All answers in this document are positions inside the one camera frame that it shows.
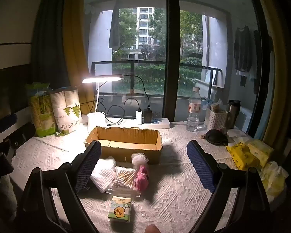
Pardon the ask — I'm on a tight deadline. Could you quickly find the yellowish plastic bag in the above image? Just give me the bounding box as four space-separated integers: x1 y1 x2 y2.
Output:
261 161 289 197

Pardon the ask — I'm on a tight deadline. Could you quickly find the grey hanging sweater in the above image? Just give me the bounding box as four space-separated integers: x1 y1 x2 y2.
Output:
233 25 253 73

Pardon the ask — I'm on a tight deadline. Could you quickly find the white waffle towel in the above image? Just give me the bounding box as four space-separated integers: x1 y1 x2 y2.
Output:
90 156 117 193

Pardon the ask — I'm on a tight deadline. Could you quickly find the black balcony railing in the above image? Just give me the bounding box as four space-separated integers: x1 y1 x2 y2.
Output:
91 61 223 98

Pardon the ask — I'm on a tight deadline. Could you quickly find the white mesh puff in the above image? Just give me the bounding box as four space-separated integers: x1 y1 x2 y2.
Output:
131 152 149 167

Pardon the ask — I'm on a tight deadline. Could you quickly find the clear water bottle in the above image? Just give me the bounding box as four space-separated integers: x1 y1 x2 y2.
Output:
186 87 201 132

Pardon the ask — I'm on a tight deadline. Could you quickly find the white power strip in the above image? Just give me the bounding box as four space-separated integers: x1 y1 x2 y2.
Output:
136 118 171 129

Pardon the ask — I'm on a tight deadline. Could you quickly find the green paper cup package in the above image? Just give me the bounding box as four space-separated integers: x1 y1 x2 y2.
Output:
26 82 57 137

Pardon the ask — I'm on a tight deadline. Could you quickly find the black cable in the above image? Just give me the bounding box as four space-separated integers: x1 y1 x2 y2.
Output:
121 75 151 108
97 97 140 127

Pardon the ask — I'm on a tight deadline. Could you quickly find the dark grey curtain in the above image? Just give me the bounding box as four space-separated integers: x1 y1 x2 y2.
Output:
30 0 72 89

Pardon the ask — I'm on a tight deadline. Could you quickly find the bright yellow tissue pack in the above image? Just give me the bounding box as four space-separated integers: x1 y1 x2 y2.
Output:
227 142 262 171

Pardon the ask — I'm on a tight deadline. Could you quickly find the pink fuzzy slipper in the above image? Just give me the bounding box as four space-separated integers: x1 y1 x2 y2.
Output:
134 164 150 192

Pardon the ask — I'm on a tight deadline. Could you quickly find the white perforated basket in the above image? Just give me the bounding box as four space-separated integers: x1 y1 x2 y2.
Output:
206 107 228 131

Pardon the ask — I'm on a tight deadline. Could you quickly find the cardboard box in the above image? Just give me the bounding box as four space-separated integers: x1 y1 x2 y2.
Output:
84 126 163 164

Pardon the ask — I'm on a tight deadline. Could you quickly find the black window frame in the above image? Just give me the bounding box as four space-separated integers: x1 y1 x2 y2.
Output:
165 0 180 125

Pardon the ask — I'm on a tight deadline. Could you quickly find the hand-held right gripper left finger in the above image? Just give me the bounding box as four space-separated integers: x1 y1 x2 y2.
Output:
16 140 102 233

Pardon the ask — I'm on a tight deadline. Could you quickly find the duck print tissue pack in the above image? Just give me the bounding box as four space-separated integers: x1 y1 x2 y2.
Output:
108 196 132 223

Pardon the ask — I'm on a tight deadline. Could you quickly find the beige packet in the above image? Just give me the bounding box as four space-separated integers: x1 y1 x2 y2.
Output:
210 101 223 113

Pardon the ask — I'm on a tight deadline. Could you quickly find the black soft pouch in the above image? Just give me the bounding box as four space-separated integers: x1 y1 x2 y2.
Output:
206 129 229 146

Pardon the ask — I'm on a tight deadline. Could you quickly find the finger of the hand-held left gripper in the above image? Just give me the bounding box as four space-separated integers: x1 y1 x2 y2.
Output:
2 122 36 156
0 113 18 136

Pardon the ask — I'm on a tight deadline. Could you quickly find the white paper cup package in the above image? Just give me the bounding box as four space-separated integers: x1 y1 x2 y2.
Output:
50 87 83 135

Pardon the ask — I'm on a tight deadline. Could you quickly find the cotton swabs box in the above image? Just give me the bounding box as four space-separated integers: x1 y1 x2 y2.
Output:
107 166 146 196

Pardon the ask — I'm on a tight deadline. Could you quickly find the white textured tablecloth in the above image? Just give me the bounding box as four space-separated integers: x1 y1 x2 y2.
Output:
11 121 289 233

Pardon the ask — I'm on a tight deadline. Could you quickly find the dark thermos flask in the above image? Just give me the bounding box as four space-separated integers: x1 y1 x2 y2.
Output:
227 99 241 129

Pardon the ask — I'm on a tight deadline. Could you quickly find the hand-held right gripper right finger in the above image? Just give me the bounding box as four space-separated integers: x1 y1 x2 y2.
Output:
187 140 273 233

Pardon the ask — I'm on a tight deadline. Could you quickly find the dark hanging garment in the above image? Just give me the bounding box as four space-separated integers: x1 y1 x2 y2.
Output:
253 29 263 95

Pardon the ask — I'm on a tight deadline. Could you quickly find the pale yellow tissue pack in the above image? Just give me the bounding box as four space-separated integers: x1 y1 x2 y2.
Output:
247 139 275 168

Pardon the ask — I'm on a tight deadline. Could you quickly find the black power adapter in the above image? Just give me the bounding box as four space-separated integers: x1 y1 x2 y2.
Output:
144 105 153 124

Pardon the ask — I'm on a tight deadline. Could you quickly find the yellow curtain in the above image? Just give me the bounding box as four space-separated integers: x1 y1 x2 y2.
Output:
63 0 91 117
257 0 291 151

